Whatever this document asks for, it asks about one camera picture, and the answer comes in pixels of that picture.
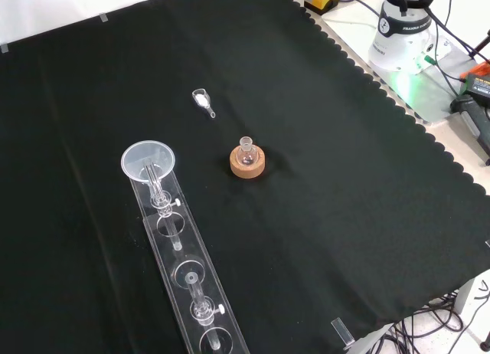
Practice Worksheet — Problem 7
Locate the clear plastic funnel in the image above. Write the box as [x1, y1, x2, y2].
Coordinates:
[120, 139, 183, 252]

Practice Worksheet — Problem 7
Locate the glass weighing funnel with powder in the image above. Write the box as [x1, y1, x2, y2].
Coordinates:
[191, 87, 217, 120]

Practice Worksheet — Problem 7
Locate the clear acrylic funnel stand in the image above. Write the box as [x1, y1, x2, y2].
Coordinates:
[128, 169, 250, 354]

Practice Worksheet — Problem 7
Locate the small round-bottom glass flask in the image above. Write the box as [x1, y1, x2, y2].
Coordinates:
[236, 136, 258, 169]

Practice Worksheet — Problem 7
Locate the black bench cloth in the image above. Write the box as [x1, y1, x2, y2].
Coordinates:
[0, 0, 490, 354]

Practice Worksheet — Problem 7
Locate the clear plastic clip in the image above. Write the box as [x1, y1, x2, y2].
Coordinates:
[330, 318, 356, 352]

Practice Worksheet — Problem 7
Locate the black clamp device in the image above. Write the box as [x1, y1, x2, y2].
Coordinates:
[449, 94, 490, 167]

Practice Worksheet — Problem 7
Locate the black and orange power adapter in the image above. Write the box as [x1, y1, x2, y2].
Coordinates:
[459, 61, 490, 102]

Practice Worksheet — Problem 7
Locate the cork ring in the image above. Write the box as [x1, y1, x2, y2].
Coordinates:
[229, 145, 266, 181]

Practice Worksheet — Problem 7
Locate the grey metal base plate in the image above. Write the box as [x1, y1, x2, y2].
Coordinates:
[320, 8, 479, 126]

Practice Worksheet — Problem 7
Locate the black cable bundle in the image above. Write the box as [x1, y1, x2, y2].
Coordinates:
[377, 280, 490, 354]

